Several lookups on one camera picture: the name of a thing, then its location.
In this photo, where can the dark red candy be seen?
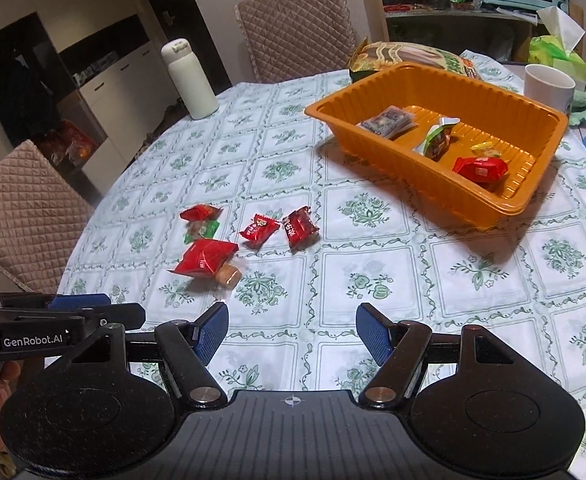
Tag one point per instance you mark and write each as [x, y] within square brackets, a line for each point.
[300, 227]

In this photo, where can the yellow candy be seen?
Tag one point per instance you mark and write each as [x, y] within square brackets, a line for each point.
[485, 149]

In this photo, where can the green white snack packet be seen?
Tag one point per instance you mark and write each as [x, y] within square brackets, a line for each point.
[437, 140]

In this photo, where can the red snack packet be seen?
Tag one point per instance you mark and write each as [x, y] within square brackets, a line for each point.
[480, 169]
[205, 257]

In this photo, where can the green tissue pack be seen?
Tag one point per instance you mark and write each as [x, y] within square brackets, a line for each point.
[558, 55]

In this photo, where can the sunflower seed bag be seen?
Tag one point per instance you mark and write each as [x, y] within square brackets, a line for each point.
[413, 57]

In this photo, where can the caramel clear-wrapped candy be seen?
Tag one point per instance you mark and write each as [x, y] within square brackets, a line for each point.
[228, 276]

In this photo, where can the quilted beige chair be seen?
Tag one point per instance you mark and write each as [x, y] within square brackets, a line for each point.
[23, 215]
[293, 30]

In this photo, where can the red scissors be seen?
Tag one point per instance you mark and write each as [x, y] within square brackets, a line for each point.
[398, 7]

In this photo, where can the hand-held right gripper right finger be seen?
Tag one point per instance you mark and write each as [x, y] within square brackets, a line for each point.
[373, 335]

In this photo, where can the red orange bag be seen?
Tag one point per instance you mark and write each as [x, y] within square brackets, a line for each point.
[68, 145]

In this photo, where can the white cabinet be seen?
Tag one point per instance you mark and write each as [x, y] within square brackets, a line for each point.
[118, 85]

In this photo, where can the orange plastic tray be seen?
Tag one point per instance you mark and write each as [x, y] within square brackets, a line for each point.
[373, 165]

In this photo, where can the grey snack packet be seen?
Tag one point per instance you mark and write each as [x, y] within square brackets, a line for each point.
[385, 122]

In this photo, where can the dark jacket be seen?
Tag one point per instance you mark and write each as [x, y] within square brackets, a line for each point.
[18, 90]

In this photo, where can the wooden shelf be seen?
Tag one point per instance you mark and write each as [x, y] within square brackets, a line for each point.
[373, 15]

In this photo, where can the green cloth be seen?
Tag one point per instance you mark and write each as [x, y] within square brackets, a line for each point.
[582, 107]

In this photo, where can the row of shoes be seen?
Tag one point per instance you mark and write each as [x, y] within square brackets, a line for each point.
[165, 112]

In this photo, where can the white insulated bottle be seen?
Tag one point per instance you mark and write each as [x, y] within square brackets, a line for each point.
[190, 80]

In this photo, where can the green candy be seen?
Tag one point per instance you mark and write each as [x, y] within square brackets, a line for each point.
[205, 230]

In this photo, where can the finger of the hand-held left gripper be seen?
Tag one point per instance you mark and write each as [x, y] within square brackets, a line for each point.
[123, 316]
[78, 301]

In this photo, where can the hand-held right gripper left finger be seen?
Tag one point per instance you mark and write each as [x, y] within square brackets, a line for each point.
[212, 335]

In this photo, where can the floral tablecloth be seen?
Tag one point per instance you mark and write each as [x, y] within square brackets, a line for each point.
[423, 280]

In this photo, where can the white printed mug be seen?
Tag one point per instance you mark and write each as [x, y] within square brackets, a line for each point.
[548, 87]

